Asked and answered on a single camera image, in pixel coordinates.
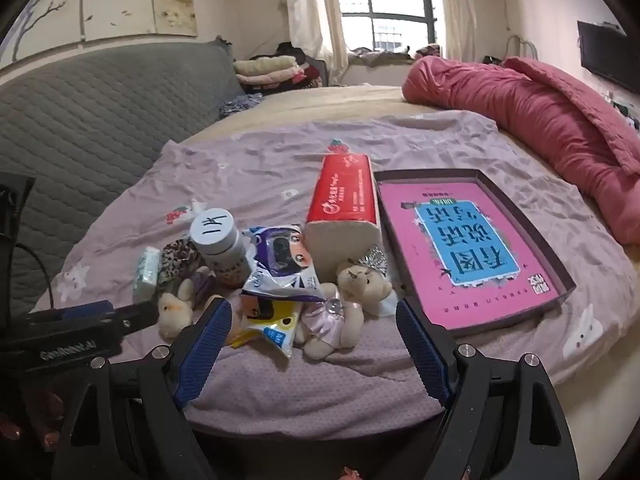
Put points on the blue white cartoon packet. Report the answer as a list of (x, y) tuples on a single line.
[(280, 260)]

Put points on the small white duck plush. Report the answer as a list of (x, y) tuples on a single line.
[(175, 310)]

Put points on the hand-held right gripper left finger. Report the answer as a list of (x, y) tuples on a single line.
[(205, 350)]

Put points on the red tissue pack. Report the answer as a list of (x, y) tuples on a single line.
[(340, 195)]

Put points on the grey quilted headboard cover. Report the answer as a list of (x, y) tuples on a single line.
[(100, 125)]

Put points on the white lidded bottle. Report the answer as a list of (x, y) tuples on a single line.
[(220, 255)]

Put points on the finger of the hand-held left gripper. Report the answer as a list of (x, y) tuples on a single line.
[(135, 317)]

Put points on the clothes on window sill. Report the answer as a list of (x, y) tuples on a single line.
[(390, 54)]

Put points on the teddy bear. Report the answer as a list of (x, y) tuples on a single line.
[(360, 285)]

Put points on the small purple plush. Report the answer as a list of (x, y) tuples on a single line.
[(202, 285)]

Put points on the mint green tissue packet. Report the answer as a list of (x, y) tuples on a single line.
[(147, 270)]

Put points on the leopard print scrunchie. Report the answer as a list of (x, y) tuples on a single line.
[(175, 260)]

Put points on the yellow cartoon packet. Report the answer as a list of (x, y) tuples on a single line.
[(270, 325)]

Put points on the pink printed box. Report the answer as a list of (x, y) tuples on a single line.
[(400, 220)]

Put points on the dark patterned cloth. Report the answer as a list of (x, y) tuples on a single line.
[(240, 105)]

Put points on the stack of folded blankets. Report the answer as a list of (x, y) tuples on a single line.
[(265, 67)]

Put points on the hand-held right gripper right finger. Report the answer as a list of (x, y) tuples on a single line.
[(422, 355)]

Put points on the black wall television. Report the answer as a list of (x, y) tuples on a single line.
[(607, 55)]

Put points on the cream curtain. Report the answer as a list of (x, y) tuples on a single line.
[(310, 10), (455, 5)]

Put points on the person's left hand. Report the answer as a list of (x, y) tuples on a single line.
[(50, 402)]

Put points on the pink quilt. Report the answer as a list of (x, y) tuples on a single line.
[(525, 110)]

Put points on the clutter under television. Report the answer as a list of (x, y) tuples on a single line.
[(627, 112)]

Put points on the white metal rack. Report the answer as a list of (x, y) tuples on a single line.
[(522, 45)]

